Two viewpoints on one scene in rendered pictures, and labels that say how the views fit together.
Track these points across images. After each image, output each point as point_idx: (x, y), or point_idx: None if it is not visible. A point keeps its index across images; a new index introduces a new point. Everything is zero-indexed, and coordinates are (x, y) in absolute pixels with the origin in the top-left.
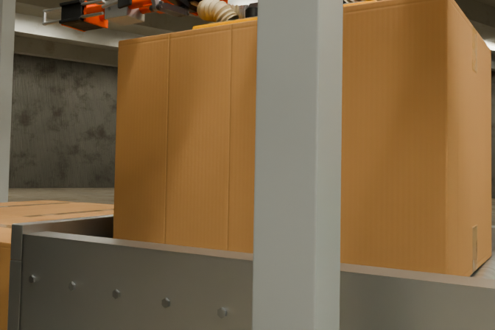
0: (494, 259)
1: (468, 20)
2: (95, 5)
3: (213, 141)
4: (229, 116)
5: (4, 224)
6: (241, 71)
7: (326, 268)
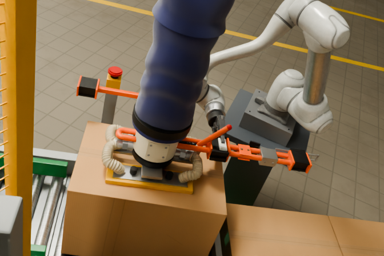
0: (60, 247)
1: (80, 145)
2: (290, 155)
3: None
4: None
5: (314, 247)
6: None
7: None
